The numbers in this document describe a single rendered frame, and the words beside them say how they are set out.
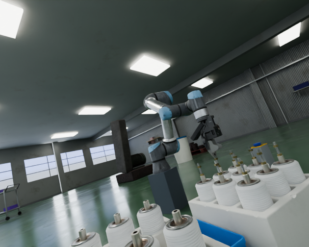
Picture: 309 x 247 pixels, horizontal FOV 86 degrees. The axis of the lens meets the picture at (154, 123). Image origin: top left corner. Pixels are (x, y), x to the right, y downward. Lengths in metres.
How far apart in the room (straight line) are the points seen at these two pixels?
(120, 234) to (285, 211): 0.52
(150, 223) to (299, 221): 0.47
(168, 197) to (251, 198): 0.78
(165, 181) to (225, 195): 0.65
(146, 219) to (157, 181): 0.70
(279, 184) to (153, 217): 0.46
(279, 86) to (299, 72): 0.84
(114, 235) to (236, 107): 9.50
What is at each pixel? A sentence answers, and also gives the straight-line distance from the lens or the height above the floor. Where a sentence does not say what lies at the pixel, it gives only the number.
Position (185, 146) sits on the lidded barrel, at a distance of 4.93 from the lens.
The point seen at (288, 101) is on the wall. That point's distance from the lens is 9.62.
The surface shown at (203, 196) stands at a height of 0.20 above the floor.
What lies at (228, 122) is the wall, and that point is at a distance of 9.99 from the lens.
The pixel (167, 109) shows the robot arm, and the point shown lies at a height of 0.66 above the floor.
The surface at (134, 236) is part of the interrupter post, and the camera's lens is 0.47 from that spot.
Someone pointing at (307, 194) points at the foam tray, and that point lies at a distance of 0.81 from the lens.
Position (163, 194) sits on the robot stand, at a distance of 1.37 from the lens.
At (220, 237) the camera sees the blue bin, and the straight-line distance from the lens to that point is 0.77.
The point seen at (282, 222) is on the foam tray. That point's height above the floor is 0.14.
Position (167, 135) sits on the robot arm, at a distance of 1.38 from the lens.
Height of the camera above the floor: 0.44
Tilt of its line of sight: 10 degrees up
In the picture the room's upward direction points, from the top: 18 degrees counter-clockwise
